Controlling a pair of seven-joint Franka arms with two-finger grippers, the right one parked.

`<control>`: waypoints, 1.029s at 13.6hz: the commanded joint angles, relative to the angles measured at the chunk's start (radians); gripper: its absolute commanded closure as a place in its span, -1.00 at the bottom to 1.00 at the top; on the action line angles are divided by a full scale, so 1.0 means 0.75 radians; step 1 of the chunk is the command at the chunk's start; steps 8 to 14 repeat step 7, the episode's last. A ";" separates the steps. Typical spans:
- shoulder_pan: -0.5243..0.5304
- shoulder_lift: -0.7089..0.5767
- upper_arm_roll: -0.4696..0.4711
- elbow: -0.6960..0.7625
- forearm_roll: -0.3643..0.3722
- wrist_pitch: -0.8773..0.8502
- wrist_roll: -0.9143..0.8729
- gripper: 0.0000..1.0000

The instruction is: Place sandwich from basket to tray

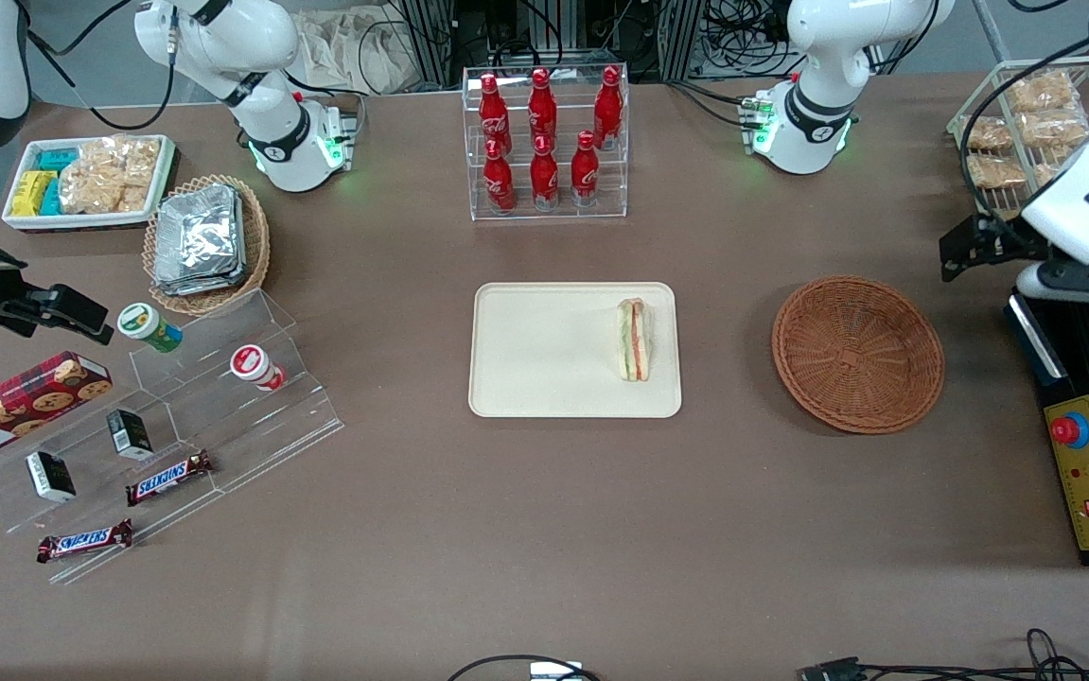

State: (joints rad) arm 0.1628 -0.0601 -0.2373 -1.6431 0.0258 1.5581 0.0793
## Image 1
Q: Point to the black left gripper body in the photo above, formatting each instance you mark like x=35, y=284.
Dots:
x=996, y=241

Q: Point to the triangular sandwich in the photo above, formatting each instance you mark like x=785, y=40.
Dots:
x=635, y=340

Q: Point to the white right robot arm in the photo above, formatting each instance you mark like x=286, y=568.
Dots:
x=241, y=57

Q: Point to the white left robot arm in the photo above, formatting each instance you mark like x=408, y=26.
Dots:
x=823, y=57

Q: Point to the white rectangular snack tray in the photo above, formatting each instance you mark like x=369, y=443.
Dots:
x=80, y=220

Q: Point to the round brown wicker basket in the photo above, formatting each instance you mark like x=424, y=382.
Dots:
x=856, y=355

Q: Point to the oval light wicker basket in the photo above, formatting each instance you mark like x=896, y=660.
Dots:
x=256, y=246

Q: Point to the beige plastic tray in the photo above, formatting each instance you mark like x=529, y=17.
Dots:
x=544, y=350

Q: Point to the clear bag of fried snacks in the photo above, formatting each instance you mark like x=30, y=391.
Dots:
x=1044, y=92
x=996, y=172
x=1047, y=173
x=987, y=132
x=1055, y=128

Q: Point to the green lidded snack cup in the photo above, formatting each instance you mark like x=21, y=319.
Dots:
x=149, y=326

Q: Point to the red tartan cookie box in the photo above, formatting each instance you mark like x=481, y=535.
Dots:
x=24, y=407

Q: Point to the yellow snack pack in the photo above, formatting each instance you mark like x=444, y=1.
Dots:
x=27, y=200
x=39, y=180

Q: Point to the teal snack pack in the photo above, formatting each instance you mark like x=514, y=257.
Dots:
x=52, y=199
x=58, y=159

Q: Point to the silver foil packet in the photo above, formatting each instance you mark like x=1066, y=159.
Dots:
x=199, y=227
x=203, y=284

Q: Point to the clear bag of crackers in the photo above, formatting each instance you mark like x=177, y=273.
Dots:
x=109, y=175

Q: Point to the small black carton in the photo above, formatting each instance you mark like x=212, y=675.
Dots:
x=52, y=476
x=130, y=433

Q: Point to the black machine with yellow panel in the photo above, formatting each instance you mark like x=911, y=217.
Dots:
x=1064, y=369

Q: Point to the red lidded snack cup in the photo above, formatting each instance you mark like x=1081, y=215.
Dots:
x=255, y=367

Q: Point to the red emergency stop button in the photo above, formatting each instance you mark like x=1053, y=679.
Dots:
x=1069, y=430

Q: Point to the Snickers chocolate bar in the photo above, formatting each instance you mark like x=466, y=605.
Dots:
x=85, y=541
x=168, y=478

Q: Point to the grey metal pole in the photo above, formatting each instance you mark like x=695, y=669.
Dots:
x=991, y=30

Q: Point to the clear acrylic stepped display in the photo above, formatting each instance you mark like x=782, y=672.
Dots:
x=251, y=426

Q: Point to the beige crumpled cloth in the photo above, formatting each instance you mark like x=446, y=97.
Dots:
x=355, y=52

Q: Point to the red cola bottle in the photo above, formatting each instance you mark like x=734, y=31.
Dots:
x=585, y=172
x=541, y=109
x=608, y=106
x=499, y=180
x=544, y=176
x=491, y=113

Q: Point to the clear acrylic bottle rack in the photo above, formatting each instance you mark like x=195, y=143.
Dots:
x=563, y=213

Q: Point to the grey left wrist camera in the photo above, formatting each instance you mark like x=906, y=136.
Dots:
x=1044, y=282

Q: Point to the aluminium frame rail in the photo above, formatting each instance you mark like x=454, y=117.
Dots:
x=429, y=43
x=679, y=38

